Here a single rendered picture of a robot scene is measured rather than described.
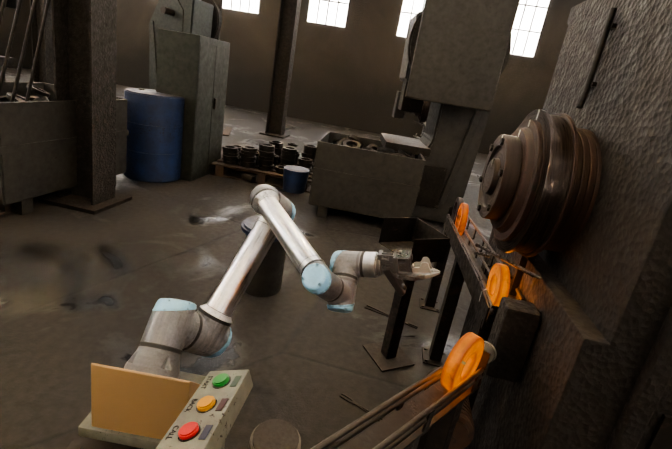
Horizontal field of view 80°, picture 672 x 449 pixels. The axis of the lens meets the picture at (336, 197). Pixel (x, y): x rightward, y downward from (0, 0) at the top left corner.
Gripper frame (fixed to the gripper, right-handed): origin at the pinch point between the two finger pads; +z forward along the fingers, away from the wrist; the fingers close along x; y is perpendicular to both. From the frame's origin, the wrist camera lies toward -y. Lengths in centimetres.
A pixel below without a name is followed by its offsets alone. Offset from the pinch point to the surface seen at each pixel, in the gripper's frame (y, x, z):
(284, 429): -10, -60, -31
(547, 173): 37.4, -7.0, 30.6
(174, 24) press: 164, 580, -533
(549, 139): 45, 0, 32
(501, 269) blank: -1.4, 8.1, 21.0
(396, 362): -77, 40, -25
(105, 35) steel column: 106, 133, -250
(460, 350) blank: 3.2, -40.1, 9.0
